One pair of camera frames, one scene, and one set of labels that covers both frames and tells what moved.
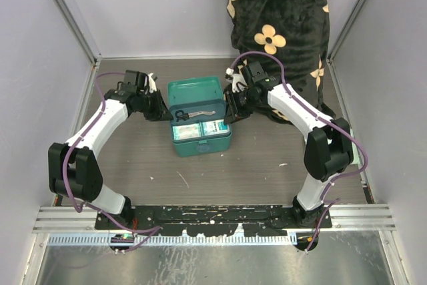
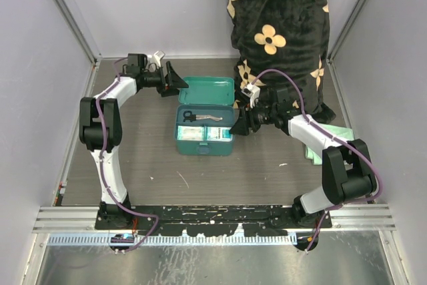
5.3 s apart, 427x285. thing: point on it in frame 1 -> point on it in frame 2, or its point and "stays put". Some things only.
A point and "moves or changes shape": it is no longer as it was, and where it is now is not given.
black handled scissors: [180, 114] -> [188, 116]
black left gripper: [161, 113] -> [173, 79]
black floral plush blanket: [279, 16] stays put
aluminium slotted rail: [77, 225] stays put
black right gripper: [232, 112] -> [240, 127]
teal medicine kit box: [197, 105] stays put
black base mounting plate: [269, 221] stays put
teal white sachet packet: [215, 127] moves or changes shape
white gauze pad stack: [187, 131] moves or changes shape
